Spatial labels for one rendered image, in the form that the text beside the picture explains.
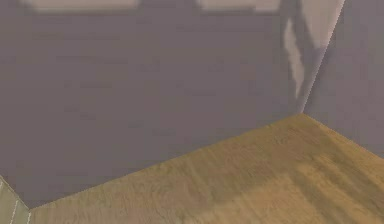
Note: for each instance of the grey-green room door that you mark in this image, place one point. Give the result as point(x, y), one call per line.
point(9, 208)

